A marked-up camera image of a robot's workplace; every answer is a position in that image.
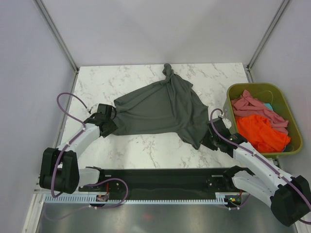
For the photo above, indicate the white slotted cable duct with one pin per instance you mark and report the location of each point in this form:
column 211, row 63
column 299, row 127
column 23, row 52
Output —
column 217, row 199

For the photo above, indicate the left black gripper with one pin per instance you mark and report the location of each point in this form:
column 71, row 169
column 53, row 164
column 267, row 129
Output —
column 113, row 127

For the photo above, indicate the orange t shirt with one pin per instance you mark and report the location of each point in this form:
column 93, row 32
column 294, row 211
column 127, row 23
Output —
column 259, row 132

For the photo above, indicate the teal cloth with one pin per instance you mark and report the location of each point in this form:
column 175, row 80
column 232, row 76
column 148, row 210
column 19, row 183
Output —
column 268, row 106

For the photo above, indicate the dark grey t shirt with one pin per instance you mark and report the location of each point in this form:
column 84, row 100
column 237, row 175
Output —
column 166, row 106

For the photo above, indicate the pink t shirt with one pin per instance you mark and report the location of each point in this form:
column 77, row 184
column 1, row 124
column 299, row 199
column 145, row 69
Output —
column 247, row 105

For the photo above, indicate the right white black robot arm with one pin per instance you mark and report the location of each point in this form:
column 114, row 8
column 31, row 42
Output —
column 288, row 197

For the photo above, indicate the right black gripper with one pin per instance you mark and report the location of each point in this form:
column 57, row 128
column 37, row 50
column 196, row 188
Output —
column 205, row 141

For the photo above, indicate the left aluminium frame post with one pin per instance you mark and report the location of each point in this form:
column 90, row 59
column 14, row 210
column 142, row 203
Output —
column 57, row 35

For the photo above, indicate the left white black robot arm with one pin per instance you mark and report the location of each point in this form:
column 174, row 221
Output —
column 59, row 168

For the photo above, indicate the olive green plastic bin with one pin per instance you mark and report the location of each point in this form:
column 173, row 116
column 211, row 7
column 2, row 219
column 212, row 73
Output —
column 267, row 93

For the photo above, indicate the aluminium front rail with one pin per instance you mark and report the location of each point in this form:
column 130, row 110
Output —
column 39, row 190

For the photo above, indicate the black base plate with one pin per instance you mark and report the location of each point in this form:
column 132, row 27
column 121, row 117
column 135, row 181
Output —
column 154, row 184

